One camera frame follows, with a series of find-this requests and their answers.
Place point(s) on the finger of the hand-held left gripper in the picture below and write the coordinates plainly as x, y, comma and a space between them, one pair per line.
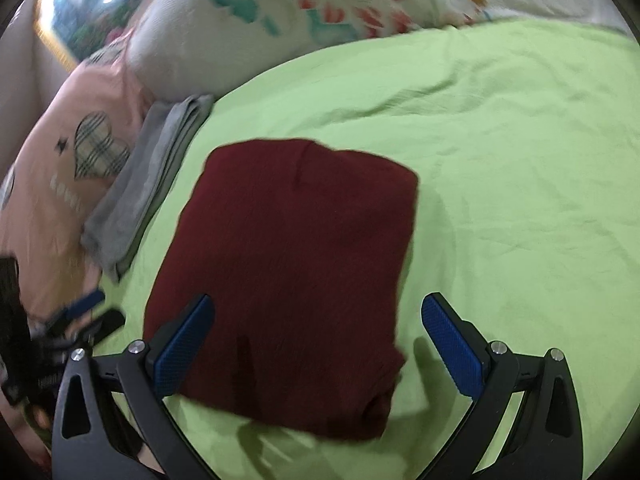
80, 307
102, 327

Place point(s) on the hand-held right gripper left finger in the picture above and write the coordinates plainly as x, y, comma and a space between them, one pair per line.
185, 345

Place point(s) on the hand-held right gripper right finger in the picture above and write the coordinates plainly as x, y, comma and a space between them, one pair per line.
450, 345

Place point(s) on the dark red garment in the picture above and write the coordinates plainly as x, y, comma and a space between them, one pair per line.
300, 240

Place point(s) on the folded grey cloth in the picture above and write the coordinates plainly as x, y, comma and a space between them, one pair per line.
135, 195

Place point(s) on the pink cloth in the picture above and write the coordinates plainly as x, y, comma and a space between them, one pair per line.
50, 170

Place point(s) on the light green bed sheet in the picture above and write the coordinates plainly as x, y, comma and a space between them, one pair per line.
525, 185

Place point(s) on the gold framed picture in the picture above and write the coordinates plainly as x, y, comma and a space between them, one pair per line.
85, 5

